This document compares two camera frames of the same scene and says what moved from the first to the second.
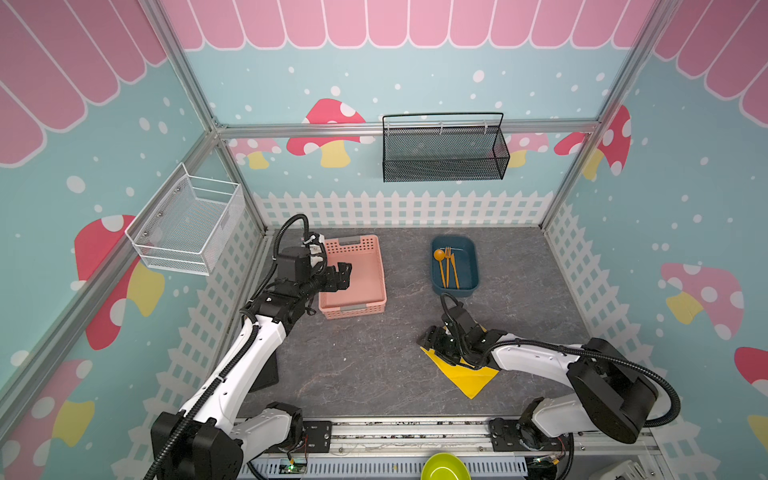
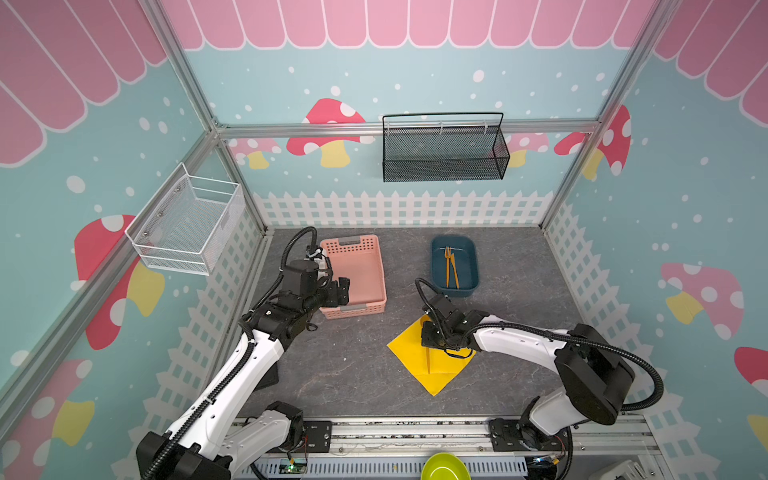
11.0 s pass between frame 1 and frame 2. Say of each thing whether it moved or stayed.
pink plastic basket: stayed
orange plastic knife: stayed
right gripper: moved
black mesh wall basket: stayed
